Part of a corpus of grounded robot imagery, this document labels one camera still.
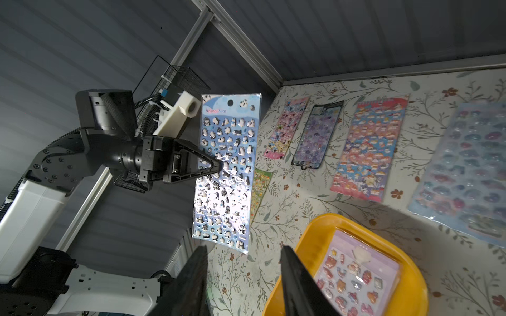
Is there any pale blue jewel sticker sheet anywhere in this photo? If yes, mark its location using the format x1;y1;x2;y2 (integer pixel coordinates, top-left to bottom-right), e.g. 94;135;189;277
408;103;505;248

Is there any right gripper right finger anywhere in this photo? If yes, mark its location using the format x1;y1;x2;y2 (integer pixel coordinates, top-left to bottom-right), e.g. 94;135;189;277
281;246;340;315

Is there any blue penguin sticker sheet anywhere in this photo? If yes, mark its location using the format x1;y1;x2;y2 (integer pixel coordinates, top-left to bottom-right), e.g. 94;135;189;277
192;93;262;254

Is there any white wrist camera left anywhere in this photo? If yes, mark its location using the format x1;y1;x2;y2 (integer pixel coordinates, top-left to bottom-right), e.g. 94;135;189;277
153;91;202;138

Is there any black wire basket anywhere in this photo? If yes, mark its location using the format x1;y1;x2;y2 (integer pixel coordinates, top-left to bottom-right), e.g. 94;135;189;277
110;65;210;193

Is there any green yellow animal sticker sheet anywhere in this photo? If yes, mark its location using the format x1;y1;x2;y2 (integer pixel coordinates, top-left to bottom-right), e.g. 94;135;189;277
250;169;273;224

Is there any pink cat sticker sheet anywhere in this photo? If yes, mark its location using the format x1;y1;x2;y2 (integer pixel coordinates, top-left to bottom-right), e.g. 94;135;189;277
264;97;310;159

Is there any lilac sweets sticker sheet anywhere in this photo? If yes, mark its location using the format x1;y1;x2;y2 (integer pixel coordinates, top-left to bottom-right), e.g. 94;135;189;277
314;229;400;315

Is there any purple sticker sheet black border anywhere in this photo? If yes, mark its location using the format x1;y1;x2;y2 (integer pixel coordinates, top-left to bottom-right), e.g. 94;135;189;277
291;101;344;170

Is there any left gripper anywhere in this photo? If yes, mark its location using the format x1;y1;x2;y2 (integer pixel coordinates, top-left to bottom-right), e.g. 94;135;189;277
139;136;223;184

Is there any yellow storage tray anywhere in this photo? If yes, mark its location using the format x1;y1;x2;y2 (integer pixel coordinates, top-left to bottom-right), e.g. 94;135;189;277
263;214;428;315

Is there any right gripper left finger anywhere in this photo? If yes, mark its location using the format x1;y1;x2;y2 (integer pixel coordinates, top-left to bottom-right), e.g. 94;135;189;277
148;246;210;316

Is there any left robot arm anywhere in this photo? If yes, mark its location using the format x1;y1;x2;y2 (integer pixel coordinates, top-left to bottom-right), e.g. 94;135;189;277
1;90;223;315

